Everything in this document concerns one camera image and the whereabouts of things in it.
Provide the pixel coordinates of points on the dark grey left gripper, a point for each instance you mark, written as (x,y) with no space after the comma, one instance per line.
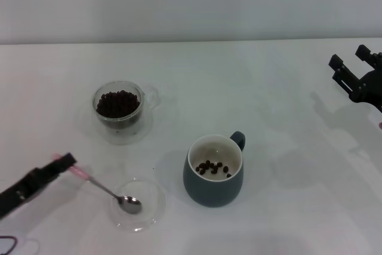
(18,195)

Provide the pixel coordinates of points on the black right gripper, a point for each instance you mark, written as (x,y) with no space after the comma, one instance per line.
(370,87)

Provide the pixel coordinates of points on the small coffee bean portion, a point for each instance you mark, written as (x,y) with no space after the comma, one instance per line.
(206,165)

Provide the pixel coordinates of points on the clear glass cup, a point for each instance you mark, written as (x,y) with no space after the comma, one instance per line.
(119,122)

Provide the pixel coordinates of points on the dark coffee beans heap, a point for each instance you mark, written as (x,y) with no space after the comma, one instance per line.
(118,102)

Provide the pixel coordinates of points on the clear round glass dish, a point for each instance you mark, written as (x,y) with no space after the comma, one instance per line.
(152,195)

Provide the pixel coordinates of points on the clear glass saucer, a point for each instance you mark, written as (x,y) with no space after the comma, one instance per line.
(146,131)

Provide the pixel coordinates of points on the dark teal ceramic mug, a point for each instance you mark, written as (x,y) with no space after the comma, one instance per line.
(209,192)

